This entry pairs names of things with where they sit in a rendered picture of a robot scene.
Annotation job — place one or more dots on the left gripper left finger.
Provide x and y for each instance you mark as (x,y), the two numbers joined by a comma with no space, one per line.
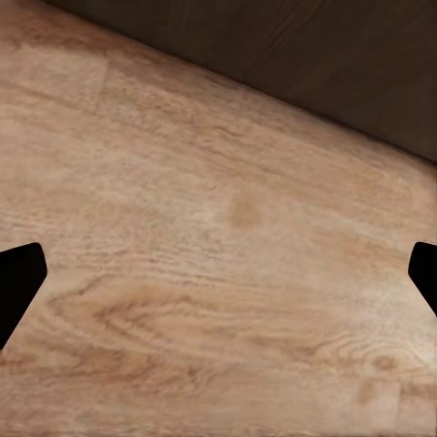
(22,272)

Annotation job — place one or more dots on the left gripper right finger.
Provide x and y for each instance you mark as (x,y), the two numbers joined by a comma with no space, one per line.
(423,271)

